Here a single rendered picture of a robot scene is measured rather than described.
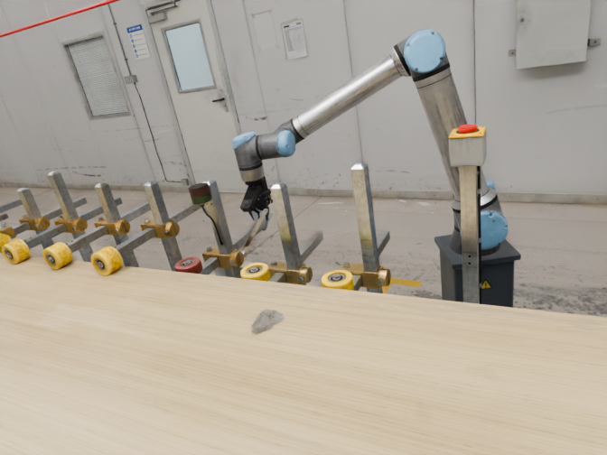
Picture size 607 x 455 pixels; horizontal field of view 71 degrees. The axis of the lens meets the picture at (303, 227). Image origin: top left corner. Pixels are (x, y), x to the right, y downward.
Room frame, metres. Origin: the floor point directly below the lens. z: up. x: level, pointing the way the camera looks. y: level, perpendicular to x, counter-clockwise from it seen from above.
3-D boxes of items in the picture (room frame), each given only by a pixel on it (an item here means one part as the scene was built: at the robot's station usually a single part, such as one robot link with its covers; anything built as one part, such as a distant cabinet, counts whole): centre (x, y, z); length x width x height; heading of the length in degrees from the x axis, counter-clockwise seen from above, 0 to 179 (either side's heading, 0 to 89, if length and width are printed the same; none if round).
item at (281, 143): (1.55, 0.04, 1.14); 0.12 x 0.12 x 0.09; 74
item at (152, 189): (1.42, 0.48, 0.88); 0.03 x 0.03 x 0.48; 60
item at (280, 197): (1.17, 0.05, 0.87); 0.03 x 0.03 x 0.48; 60
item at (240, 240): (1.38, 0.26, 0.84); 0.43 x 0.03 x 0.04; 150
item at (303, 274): (1.18, 0.07, 0.81); 0.13 x 0.06 x 0.05; 60
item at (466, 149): (0.91, -0.39, 1.18); 0.07 x 0.07 x 0.08; 60
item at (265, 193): (1.58, 0.15, 0.97); 0.09 x 0.08 x 0.12; 149
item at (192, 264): (1.19, 0.37, 0.85); 0.08 x 0.08 x 0.11
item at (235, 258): (1.31, 0.29, 0.85); 0.13 x 0.06 x 0.05; 60
